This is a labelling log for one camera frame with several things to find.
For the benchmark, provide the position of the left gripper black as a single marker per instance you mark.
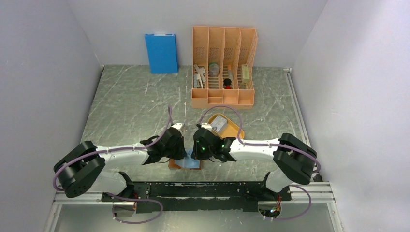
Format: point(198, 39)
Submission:
point(181, 152)

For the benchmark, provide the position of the brown leather card holder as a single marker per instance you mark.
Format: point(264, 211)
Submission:
point(187, 163)

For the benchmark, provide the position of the orange desk organizer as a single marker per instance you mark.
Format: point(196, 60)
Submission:
point(226, 46)

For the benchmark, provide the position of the credit cards stack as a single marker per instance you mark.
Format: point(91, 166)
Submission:
point(219, 123)

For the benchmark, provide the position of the grey round tin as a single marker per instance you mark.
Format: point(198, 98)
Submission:
point(214, 69)

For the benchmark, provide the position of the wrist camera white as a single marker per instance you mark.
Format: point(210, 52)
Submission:
point(179, 126)
point(206, 126)

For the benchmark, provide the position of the orange glue stick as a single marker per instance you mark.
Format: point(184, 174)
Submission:
point(230, 73)

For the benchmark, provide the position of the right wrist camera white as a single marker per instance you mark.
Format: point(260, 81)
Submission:
point(206, 126)

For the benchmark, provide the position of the grey metal clips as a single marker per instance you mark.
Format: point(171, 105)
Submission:
point(199, 76)

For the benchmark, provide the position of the black red small object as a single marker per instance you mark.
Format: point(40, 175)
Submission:
point(227, 82)

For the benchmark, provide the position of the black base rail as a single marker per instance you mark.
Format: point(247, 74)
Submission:
point(192, 196)

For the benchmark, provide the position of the blue box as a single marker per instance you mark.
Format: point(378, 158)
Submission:
point(162, 53)

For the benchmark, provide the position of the yellow oval tray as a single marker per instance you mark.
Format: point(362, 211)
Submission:
point(230, 130)

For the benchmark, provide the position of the green eraser block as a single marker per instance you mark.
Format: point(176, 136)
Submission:
point(245, 74)

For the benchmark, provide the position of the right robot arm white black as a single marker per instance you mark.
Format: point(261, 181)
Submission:
point(295, 160)

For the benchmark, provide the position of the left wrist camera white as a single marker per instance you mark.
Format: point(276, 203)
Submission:
point(179, 126)

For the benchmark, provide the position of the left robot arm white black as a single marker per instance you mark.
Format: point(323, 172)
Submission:
point(87, 168)

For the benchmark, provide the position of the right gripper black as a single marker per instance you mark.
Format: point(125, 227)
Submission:
point(196, 153)

